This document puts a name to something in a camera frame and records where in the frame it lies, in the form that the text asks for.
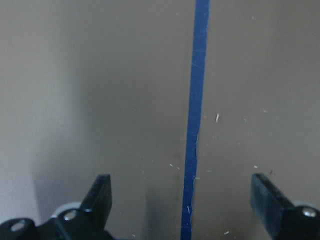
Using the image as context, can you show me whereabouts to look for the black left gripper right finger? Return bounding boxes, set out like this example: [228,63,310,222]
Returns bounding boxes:
[250,173,320,240]

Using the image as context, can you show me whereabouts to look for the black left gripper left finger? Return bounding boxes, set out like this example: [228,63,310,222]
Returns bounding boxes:
[0,174,112,240]

